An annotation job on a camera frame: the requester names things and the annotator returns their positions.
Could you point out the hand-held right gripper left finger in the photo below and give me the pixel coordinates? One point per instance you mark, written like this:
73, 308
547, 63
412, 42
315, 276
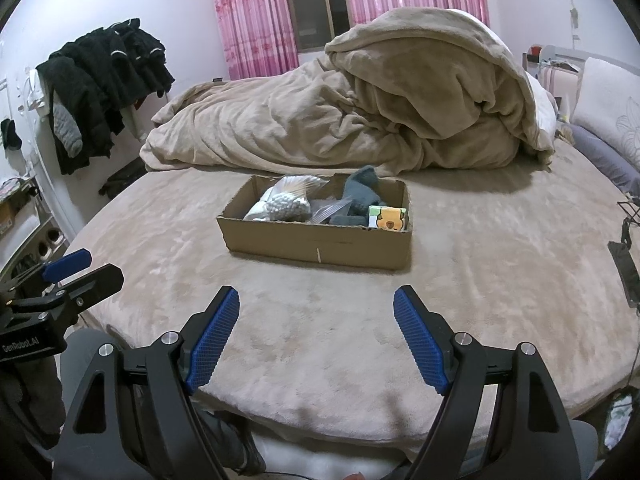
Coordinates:
212, 340

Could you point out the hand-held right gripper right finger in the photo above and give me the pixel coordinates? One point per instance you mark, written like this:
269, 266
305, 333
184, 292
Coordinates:
420, 340

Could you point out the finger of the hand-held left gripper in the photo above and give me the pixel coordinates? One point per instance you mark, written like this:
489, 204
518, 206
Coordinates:
95, 280
65, 265

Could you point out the green cartoon tissue pack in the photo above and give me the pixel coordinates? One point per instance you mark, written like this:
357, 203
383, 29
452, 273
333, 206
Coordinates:
387, 220

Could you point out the cardboard box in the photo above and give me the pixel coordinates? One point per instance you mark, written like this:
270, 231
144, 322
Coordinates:
310, 247

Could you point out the white sock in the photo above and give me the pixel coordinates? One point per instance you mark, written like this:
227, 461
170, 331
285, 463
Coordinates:
259, 210

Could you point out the bag of white pellets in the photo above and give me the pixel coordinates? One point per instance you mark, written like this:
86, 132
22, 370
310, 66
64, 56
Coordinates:
290, 205

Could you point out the clear plastic zip bag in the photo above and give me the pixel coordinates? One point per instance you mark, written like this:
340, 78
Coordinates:
330, 210

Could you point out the dark grey-green cloth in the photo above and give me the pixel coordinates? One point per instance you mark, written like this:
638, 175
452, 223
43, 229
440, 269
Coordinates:
362, 187

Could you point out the person's left forearm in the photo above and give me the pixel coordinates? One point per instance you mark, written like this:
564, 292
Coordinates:
30, 400

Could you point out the person's grey trousers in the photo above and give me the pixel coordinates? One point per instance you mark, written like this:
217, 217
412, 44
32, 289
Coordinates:
85, 355

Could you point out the bed with beige sheet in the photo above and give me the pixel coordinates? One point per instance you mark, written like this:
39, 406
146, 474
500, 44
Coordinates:
350, 335

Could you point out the metal shelf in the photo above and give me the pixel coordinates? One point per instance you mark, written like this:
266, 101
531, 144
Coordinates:
17, 205

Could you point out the grey quilted garment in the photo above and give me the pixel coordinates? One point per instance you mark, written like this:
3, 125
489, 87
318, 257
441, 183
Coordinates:
67, 127

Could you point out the black hat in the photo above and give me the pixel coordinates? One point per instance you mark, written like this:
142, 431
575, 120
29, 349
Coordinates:
10, 134

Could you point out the black hanging clothes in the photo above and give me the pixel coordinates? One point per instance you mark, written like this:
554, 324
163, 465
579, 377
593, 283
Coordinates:
100, 80

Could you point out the black phone stand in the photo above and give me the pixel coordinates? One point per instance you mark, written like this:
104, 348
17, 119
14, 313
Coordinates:
625, 270

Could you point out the beige duvet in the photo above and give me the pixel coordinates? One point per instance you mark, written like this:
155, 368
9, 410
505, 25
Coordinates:
300, 115

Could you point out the grey pillow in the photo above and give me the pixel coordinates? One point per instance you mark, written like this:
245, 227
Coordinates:
600, 155

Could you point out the flower pattern pillow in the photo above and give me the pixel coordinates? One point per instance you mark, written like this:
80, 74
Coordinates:
610, 105

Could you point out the window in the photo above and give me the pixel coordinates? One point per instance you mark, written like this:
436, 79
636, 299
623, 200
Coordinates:
315, 5

